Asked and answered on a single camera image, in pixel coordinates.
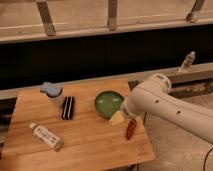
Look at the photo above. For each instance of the right metal railing post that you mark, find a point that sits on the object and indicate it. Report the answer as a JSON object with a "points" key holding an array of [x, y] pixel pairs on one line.
{"points": [[193, 15]]}

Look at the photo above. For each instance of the left metal railing post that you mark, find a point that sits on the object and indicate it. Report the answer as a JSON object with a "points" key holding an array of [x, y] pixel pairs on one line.
{"points": [[44, 12]]}

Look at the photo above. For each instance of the blue cloth on cup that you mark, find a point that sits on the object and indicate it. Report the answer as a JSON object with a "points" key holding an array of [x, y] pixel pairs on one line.
{"points": [[51, 90]]}

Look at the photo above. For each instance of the green bowl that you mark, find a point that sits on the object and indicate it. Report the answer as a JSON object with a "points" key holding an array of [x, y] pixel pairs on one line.
{"points": [[107, 103]]}

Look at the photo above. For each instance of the middle metal railing post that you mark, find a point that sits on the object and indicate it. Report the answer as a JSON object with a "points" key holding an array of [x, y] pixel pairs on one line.
{"points": [[112, 14]]}

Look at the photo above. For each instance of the clear bottle on ledge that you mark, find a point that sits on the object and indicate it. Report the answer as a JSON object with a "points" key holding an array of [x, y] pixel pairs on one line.
{"points": [[188, 61]]}

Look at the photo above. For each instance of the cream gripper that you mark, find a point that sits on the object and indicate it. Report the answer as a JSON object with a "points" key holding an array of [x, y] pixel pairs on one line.
{"points": [[117, 118]]}

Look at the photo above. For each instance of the white plastic bottle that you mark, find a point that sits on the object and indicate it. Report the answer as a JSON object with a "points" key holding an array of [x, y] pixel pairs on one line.
{"points": [[51, 139]]}

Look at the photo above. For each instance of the wooden table board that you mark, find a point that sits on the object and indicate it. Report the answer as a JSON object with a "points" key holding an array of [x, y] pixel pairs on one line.
{"points": [[90, 143]]}

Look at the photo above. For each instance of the black striped sponge block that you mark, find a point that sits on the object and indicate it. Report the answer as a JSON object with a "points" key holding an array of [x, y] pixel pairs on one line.
{"points": [[68, 107]]}

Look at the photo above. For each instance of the metal railing post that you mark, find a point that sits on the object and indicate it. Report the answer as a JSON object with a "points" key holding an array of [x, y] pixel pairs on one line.
{"points": [[193, 15], [112, 14], [44, 12]]}

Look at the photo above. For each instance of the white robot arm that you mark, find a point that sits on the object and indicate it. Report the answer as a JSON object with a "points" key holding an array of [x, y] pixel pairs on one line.
{"points": [[152, 96]]}

